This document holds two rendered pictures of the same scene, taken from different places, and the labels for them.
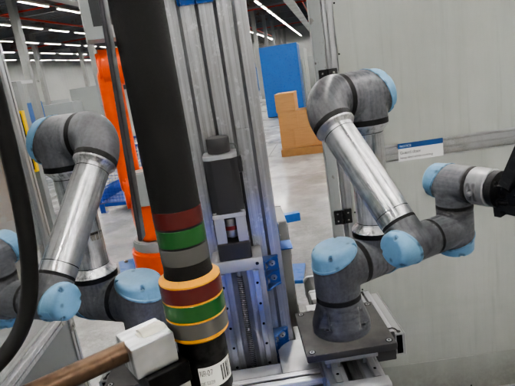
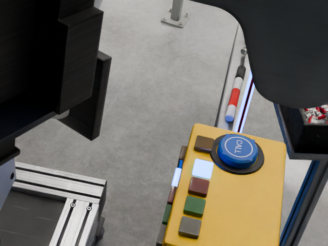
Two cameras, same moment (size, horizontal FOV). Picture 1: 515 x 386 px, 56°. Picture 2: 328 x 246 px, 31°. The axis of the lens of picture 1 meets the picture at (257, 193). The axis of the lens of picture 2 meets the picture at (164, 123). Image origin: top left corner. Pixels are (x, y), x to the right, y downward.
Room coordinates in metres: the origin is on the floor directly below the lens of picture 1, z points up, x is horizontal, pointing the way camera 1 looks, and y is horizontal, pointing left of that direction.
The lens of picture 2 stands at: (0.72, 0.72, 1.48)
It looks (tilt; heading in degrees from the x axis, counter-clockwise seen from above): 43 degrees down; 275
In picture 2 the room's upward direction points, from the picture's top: 9 degrees clockwise
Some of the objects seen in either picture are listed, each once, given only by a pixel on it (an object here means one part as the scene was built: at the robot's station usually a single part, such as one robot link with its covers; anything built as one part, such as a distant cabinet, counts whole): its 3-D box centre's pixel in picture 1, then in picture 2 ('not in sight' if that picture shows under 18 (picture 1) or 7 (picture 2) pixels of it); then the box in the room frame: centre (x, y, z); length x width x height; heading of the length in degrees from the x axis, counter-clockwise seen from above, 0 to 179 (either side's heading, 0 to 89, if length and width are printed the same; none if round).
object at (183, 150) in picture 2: not in sight; (181, 162); (0.73, 0.30, 1.04); 0.02 x 0.01 x 0.03; 89
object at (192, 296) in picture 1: (191, 283); not in sight; (0.32, 0.06, 1.58); 0.04 x 0.04 x 0.01
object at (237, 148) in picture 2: not in sight; (237, 151); (0.68, 0.30, 1.08); 0.04 x 0.04 x 0.02
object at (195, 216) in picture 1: (177, 214); not in sight; (0.32, 0.06, 1.63); 0.03 x 0.03 x 0.01
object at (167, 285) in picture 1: (194, 300); not in sight; (0.32, 0.06, 1.57); 0.04 x 0.04 x 0.05
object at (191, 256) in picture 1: (184, 250); not in sight; (0.32, 0.06, 1.60); 0.03 x 0.03 x 0.01
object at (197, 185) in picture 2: not in sight; (198, 186); (0.71, 0.36, 1.08); 0.02 x 0.02 x 0.01; 89
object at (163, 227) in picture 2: not in sight; (160, 243); (0.73, 0.40, 1.04); 0.02 x 0.01 x 0.03; 89
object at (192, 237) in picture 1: (181, 232); not in sight; (0.32, 0.06, 1.62); 0.03 x 0.03 x 0.01
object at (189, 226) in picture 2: not in sight; (190, 227); (0.71, 0.40, 1.08); 0.02 x 0.02 x 0.01; 89
